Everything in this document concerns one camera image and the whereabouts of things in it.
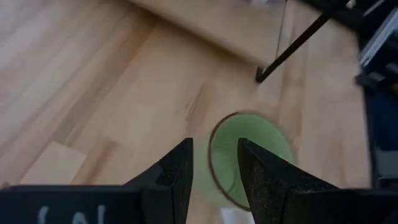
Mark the thin black support strut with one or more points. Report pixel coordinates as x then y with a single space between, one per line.
292 46

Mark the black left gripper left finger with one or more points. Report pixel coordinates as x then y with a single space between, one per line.
93 205

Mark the raised light wooden board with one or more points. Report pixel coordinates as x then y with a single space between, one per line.
217 25

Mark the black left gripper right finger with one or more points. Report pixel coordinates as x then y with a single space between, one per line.
311 205

